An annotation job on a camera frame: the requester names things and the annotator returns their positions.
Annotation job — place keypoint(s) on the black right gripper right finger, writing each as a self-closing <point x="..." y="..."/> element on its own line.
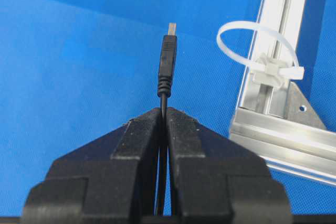
<point x="215" y="180"/>

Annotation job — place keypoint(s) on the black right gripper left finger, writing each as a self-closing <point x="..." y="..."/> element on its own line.
<point x="109" y="180"/>

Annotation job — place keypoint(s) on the white zip tie loop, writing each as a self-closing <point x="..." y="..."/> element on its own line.
<point x="266" y="70"/>

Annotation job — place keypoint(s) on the silver aluminium extrusion frame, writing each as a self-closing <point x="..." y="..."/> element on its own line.
<point x="258" y="123"/>

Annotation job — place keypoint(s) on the silver corner bracket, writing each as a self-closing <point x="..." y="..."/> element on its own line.
<point x="299" y="110"/>

